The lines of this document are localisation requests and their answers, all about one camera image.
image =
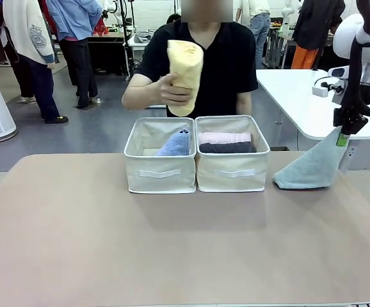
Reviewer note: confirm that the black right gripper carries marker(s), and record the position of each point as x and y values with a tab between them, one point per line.
369	94

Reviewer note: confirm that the teal-grey cone-folded towel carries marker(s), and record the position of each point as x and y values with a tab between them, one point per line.
310	169

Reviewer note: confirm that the dark grey towel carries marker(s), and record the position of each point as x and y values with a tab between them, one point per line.
226	147

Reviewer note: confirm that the pink towel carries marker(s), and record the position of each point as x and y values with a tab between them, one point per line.
223	138

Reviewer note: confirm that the lavender cone-folded towel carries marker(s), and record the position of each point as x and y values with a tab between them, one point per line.
175	145

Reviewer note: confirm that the yellow towel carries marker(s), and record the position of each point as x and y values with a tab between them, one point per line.
185	64

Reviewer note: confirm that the person's right forearm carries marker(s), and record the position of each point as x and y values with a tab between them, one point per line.
140	96

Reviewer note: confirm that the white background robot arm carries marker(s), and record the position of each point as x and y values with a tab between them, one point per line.
111	9
288	12

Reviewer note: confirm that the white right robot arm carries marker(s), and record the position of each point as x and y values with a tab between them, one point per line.
348	32

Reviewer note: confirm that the person's right hand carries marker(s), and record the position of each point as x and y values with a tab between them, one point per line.
173	96

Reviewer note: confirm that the large white table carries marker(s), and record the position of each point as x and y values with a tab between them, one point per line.
294	102

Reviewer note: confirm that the cluttered background table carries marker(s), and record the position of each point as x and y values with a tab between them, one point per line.
278	41

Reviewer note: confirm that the bystander with orange trousers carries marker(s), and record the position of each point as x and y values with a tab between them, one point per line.
316	19

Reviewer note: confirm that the beige fabric storage box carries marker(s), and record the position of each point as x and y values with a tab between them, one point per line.
159	176
233	176

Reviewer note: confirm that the bystander in white shirt, jeans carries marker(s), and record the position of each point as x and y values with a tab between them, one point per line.
260	32

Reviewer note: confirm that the person in black shirt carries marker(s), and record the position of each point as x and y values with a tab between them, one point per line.
223	64

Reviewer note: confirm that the grey cloth heap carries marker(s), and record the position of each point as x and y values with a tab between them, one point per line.
141	37

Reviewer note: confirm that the white background desk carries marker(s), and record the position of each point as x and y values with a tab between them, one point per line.
137	46

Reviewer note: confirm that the black stand pole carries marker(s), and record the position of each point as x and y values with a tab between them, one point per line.
128	38

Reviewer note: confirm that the dark background workbench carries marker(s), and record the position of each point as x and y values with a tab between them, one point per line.
108	39

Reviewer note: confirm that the bystander in blue shirt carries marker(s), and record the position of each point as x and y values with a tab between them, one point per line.
76	19

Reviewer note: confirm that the bystander in white hoodie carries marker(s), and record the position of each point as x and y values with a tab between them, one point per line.
28	32

